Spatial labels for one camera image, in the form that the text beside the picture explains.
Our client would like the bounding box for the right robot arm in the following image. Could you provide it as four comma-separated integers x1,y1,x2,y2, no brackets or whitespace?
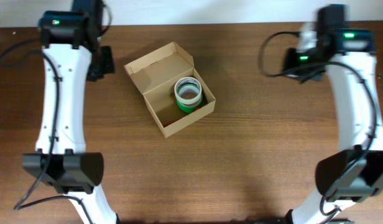
282,4,383,223

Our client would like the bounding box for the white masking tape roll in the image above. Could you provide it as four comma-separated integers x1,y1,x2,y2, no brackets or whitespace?
174,77,203,105

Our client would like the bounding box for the brown cardboard box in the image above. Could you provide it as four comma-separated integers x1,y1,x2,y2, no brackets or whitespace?
124,42,216,138

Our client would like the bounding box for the red utility knife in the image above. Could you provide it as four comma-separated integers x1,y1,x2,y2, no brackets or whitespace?
163,107,201,128

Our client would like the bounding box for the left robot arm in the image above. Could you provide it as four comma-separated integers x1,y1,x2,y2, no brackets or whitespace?
23,1,119,223

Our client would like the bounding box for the green tape roll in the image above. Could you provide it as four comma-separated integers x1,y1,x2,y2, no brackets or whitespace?
175,95,203,114

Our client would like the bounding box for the black right camera cable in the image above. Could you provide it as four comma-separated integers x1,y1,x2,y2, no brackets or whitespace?
258,30,379,217

